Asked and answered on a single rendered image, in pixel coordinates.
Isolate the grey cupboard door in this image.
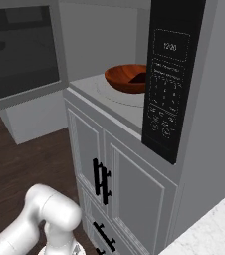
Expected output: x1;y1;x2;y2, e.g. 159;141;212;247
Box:
64;99;107;197
103;130;179;255

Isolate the brown wooden bowl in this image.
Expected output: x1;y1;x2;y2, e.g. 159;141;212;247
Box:
104;64;148;95

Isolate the black and grey microwave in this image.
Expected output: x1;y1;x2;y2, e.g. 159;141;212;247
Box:
58;0;208;166

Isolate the grey microwave door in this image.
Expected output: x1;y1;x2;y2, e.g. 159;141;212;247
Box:
0;0;70;116

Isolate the grey drawer front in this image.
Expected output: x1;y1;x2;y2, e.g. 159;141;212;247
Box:
76;179;142;255

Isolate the black cupboard handle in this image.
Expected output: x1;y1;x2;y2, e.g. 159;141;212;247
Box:
99;165;113;205
92;157;104;196

